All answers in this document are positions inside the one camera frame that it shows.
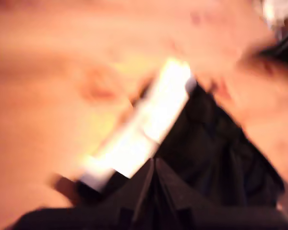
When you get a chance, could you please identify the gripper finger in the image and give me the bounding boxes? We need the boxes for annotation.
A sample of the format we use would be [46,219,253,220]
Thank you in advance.
[155,157,207,230]
[105,158,157,230]

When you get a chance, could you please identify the black shorts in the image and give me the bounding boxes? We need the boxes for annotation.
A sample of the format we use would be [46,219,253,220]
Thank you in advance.
[75,58,286,209]

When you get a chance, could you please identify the black case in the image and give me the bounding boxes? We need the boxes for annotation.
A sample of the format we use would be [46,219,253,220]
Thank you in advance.
[259,28,288,60]

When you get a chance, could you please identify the white printed box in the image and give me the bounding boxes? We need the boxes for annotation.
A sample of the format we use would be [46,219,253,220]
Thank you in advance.
[254,0,288,31]

